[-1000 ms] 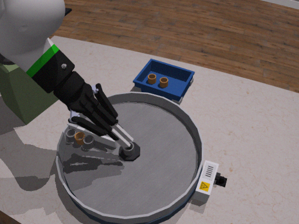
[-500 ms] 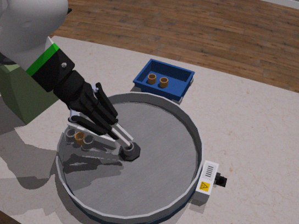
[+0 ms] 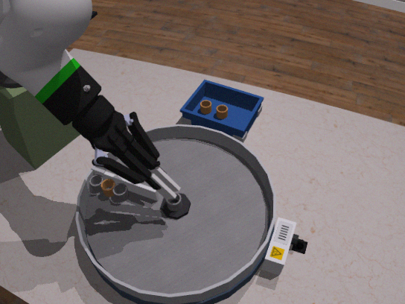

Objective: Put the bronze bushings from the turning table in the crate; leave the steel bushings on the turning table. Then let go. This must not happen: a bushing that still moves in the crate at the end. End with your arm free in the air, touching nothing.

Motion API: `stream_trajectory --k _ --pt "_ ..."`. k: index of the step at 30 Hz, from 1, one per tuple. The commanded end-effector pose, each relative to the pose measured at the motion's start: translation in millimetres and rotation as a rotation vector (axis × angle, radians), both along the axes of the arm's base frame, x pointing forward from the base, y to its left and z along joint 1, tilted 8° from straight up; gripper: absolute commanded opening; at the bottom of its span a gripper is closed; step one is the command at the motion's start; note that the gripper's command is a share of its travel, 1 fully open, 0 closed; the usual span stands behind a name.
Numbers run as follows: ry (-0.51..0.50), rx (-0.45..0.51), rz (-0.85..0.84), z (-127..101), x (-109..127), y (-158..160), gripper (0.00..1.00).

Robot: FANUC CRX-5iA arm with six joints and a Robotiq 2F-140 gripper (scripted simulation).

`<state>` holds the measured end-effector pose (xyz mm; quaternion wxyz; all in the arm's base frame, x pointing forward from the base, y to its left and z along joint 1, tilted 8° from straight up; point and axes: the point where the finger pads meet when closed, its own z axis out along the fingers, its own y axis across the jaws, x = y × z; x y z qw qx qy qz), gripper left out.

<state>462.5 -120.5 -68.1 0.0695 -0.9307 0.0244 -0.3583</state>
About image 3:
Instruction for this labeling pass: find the bronze bushing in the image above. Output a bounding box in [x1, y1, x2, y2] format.
[217, 105, 228, 119]
[200, 100, 211, 114]
[101, 179, 115, 197]

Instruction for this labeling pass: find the grey metal bushing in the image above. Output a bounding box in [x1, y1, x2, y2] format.
[113, 183, 130, 202]
[89, 174, 104, 192]
[166, 192, 182, 212]

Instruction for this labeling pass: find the blue shallow tray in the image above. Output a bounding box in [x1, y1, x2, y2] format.
[180, 80, 264, 143]

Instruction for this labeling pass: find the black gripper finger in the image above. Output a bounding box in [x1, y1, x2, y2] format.
[92, 133, 176, 200]
[115, 112, 181, 192]

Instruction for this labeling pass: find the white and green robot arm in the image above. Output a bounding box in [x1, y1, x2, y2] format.
[0, 0, 101, 125]

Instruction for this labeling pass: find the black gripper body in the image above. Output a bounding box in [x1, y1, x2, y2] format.
[72, 95, 127, 153]

